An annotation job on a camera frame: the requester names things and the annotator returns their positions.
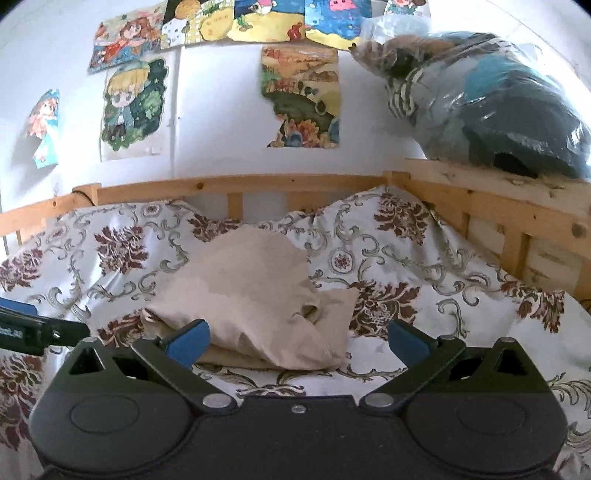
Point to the landscape poster torn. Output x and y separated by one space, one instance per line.
302 83

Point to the wooden bed frame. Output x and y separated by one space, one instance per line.
539 227

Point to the small girl poster left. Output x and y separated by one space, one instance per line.
43 125

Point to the plastic bag of clothes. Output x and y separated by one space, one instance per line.
475 98

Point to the top right small poster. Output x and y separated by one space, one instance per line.
408 7

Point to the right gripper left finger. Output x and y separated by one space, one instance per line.
171 360

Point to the beige garment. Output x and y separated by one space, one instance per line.
251 286

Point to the blond child poster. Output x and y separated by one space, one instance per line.
136 109

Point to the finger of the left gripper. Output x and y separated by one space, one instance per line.
20 307

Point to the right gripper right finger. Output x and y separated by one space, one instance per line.
426 359

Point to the yellow bird poster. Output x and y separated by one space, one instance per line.
267 21

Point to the yellow cheese poster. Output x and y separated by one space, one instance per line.
188 22

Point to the red-haired girl poster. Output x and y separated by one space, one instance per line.
126 37

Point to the floral white bedspread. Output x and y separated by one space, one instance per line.
102 265

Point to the blue sea poster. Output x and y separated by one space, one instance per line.
335 23

